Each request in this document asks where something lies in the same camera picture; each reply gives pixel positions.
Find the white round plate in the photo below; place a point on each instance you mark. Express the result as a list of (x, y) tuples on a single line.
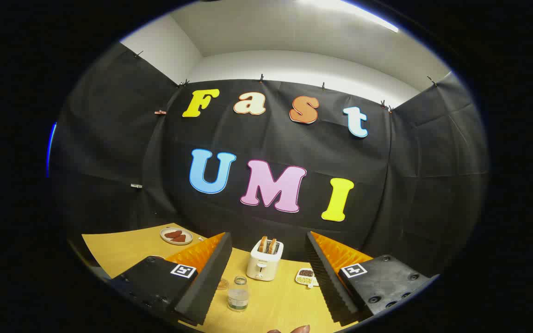
[(188, 235)]

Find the small white dish of beans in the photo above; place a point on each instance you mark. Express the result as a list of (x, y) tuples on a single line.
[(304, 276)]

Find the clear plastic juice bottle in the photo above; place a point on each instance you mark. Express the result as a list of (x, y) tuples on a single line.
[(238, 296)]

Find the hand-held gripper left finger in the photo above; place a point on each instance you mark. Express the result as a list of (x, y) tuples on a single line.
[(206, 282)]

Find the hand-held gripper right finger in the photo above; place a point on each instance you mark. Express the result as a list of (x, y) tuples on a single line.
[(326, 282)]

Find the white toaster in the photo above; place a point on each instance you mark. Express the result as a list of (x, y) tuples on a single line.
[(262, 266)]

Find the red-brown cookie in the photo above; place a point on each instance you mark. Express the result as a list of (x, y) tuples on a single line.
[(172, 234), (180, 239)]

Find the wooden table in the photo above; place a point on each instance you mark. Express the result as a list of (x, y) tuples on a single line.
[(123, 249)]

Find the toast slice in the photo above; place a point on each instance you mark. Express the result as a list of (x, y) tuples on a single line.
[(263, 245), (272, 247)]

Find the round wooden coaster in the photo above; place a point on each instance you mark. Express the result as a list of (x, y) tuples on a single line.
[(223, 284)]

